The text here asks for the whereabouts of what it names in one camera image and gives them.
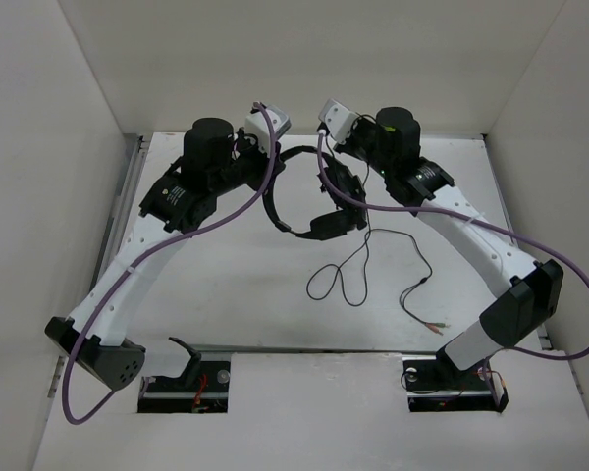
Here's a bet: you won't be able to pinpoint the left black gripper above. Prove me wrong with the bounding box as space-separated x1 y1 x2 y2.
212 127 287 196

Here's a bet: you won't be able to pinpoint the black headphones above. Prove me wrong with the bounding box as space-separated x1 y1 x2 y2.
260 145 369 241

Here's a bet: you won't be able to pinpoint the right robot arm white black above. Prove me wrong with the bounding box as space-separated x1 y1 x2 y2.
319 100 563 387

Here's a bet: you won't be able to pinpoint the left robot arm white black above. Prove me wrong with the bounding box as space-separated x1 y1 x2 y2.
45 107 291 392

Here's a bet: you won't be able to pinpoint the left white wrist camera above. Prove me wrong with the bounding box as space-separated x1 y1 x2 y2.
243 105 292 153

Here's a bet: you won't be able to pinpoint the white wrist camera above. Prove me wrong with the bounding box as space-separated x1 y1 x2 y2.
243 105 292 153
318 99 359 144

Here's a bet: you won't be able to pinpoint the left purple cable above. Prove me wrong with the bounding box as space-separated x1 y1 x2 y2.
61 100 282 426

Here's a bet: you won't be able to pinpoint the purple cable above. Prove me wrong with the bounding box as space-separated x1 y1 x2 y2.
316 130 589 363
61 100 282 426

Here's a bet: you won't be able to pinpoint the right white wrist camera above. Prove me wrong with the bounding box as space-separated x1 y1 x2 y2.
318 99 359 144

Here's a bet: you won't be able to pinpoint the front aluminium rail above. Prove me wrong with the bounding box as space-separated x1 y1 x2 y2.
192 344 434 355

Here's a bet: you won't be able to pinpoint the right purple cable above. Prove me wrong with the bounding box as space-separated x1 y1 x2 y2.
316 130 589 363

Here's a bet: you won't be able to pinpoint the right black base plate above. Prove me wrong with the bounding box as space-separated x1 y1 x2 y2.
400 356 509 414

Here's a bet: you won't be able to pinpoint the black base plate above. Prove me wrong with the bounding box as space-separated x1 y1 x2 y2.
136 337 232 414
400 356 509 414

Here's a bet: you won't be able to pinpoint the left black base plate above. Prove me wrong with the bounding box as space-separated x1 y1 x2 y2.
136 337 232 414

